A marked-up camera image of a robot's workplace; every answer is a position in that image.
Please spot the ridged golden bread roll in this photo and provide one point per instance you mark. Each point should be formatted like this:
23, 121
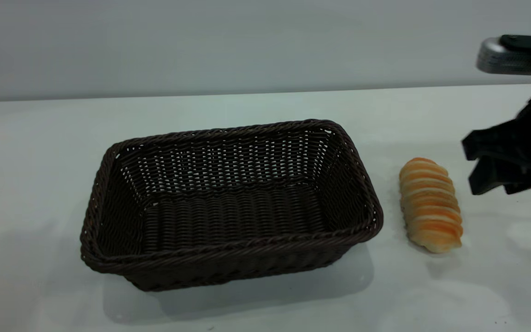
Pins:
430, 207

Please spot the black woven wicker basket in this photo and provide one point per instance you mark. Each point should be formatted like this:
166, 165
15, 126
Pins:
228, 216

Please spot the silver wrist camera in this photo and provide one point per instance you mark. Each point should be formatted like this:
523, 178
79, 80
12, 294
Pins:
505, 57

